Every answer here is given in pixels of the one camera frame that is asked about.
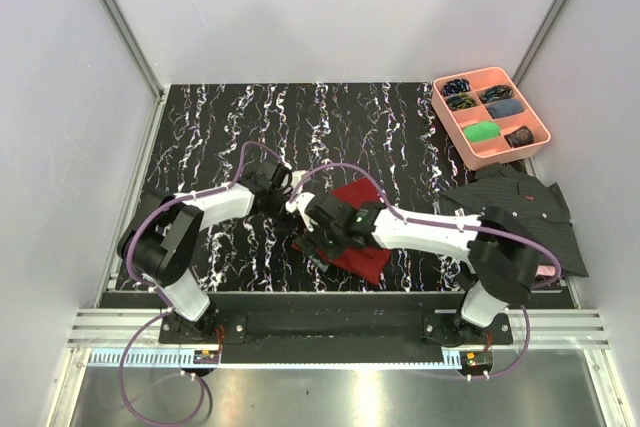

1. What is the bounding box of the red cloth napkin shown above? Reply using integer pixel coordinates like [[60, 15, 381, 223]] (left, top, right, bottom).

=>
[[293, 178, 391, 285]]

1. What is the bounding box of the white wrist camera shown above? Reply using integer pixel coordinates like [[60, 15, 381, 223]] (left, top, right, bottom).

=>
[[285, 192, 315, 232], [290, 170, 307, 187]]

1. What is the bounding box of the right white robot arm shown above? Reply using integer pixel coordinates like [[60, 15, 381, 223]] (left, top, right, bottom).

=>
[[286, 192, 541, 347]]

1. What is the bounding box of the black green rolled sock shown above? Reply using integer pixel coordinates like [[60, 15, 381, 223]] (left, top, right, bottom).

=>
[[446, 93, 477, 111]]

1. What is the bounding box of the purple cable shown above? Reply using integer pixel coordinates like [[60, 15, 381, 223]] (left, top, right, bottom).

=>
[[289, 161, 562, 381], [118, 140, 213, 426]]

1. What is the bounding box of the black blue rolled sock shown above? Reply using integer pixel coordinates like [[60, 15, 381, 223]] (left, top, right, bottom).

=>
[[441, 78, 471, 97]]

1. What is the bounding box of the black marble pattern mat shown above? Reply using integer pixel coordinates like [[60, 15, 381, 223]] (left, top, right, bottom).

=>
[[143, 82, 472, 292]]

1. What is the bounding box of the dark patterned rolled sock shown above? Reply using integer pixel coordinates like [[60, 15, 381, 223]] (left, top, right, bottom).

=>
[[504, 126, 535, 149]]

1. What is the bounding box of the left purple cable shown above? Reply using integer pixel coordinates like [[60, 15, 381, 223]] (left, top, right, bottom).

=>
[[118, 140, 213, 426]]

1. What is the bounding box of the pink folded garment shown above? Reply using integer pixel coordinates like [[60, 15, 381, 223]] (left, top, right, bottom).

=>
[[536, 265, 556, 278]]

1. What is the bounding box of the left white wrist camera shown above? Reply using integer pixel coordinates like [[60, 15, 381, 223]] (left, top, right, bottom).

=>
[[290, 170, 307, 187]]

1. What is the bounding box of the navy patterned rolled sock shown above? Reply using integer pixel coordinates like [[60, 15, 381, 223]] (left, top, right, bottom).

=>
[[480, 84, 514, 104]]

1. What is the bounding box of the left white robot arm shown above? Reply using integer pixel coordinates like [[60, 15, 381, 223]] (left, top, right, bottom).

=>
[[117, 160, 294, 343]]

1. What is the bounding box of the dark striped folded shirt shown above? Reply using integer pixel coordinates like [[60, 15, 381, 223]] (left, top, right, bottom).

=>
[[438, 164, 588, 277]]

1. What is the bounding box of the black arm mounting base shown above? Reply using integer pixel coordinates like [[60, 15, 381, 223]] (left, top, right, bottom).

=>
[[159, 292, 513, 347]]

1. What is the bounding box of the pink divided organizer tray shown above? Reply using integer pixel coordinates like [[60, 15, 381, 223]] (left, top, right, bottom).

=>
[[432, 67, 551, 170]]

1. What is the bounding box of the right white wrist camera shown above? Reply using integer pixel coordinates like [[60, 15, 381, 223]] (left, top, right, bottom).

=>
[[285, 192, 315, 232]]

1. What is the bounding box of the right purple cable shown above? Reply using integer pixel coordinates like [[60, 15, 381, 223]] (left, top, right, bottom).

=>
[[289, 161, 562, 381]]

